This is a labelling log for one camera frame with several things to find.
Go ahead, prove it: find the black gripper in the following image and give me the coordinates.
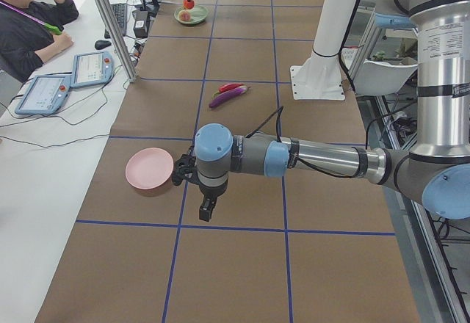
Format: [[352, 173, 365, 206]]
[[199, 182, 227, 222]]

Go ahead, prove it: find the red round fruit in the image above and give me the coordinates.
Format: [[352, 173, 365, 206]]
[[183, 0, 195, 10]]

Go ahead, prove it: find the peach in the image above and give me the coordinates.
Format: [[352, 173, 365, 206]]
[[178, 10, 192, 23]]

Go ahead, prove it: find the red chili pepper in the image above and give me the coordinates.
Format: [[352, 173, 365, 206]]
[[212, 83, 244, 98]]

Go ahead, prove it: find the purple eggplant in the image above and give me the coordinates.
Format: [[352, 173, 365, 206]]
[[209, 85, 250, 109]]

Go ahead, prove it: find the light green plate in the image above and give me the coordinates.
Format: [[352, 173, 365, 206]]
[[174, 5, 209, 26]]

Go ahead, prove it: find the black power adapter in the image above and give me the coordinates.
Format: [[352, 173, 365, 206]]
[[133, 11, 150, 38]]

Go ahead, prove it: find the pink plate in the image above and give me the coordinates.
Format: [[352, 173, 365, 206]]
[[125, 148, 173, 190]]

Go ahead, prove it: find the black keyboard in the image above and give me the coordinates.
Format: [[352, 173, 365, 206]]
[[111, 3, 128, 36]]

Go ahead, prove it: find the black computer mouse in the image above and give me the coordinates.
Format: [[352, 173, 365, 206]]
[[94, 40, 112, 50]]

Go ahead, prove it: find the far teach pendant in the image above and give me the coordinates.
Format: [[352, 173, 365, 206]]
[[70, 51, 114, 88]]

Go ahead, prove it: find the teach pendant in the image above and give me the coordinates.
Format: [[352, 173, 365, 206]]
[[15, 75, 71, 115], [70, 51, 114, 88]]

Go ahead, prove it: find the seated person in black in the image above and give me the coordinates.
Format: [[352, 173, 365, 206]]
[[1, 0, 79, 83]]

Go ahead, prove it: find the near teach pendant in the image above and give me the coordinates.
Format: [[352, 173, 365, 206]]
[[15, 75, 71, 115]]

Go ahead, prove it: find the white chair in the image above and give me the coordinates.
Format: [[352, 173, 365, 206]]
[[354, 60, 418, 96]]

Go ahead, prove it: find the aluminium frame post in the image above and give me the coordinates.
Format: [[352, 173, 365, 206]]
[[95, 0, 137, 83]]

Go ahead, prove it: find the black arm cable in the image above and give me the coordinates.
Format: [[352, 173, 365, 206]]
[[245, 105, 368, 179]]

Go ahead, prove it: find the white camera stand base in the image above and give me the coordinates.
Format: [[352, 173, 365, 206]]
[[290, 0, 360, 101]]

